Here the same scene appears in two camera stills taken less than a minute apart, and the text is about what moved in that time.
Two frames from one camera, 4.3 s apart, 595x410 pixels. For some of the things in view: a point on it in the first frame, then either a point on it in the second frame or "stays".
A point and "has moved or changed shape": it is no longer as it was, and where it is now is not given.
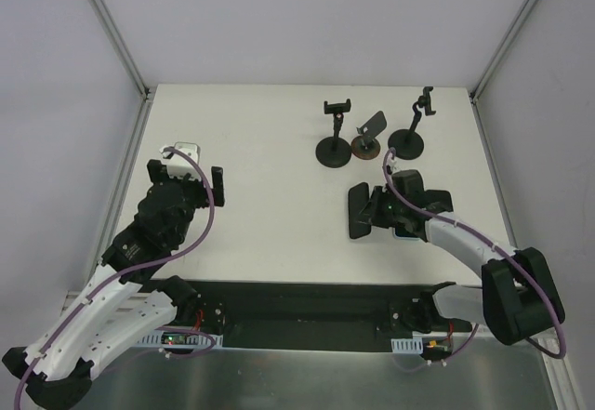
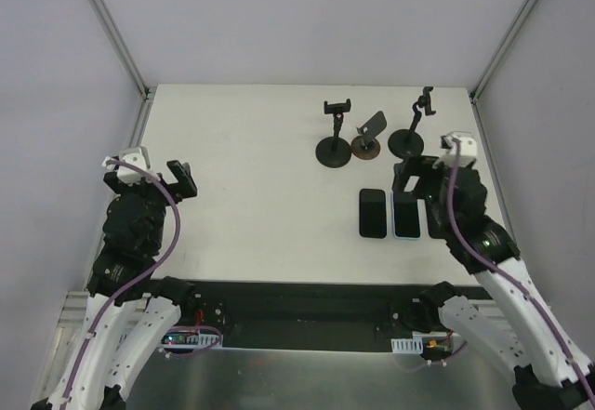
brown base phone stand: x=366 y=144 stays
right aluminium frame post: x=508 y=41 stays
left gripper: x=184 y=187 → x=152 y=183
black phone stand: x=335 y=152 stays
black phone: x=359 y=211 has moved or changed shape
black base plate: x=304 y=313 stays
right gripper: x=372 y=210 → x=419 y=164
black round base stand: x=407 y=144 stays
